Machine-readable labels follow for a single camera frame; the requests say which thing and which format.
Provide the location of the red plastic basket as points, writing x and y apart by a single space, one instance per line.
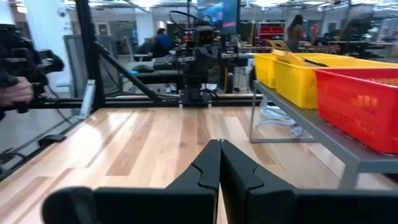
357 109

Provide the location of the red storage bins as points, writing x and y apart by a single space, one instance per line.
272 31

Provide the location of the person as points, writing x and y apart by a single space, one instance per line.
158 43
295 31

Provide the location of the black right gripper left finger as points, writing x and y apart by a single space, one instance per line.
202 174

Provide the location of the dark grey desk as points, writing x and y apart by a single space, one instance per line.
158 76

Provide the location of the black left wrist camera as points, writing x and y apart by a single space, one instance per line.
204 35

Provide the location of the silver bracket strip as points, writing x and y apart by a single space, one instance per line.
88 99

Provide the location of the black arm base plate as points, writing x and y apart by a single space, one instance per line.
194 101

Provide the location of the grey perforated metal shelf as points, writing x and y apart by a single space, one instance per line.
326 133

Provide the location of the black stand beam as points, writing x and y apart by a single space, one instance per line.
90 62

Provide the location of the yellow plastic basket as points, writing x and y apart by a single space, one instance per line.
295 84
264 68

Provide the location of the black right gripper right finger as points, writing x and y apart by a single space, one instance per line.
242 177

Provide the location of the person's hand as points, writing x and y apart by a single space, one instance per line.
15 91

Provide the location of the black computer mouse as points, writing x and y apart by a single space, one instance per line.
142 68

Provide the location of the monitor with blue screen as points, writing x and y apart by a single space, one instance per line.
222 14

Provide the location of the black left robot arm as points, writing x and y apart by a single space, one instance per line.
196 77

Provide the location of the black table edge bracket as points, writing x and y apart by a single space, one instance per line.
51 139

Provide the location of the black keyboard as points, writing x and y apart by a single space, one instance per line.
163 62

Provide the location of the large Crayola crayon box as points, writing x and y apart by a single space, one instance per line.
287 53

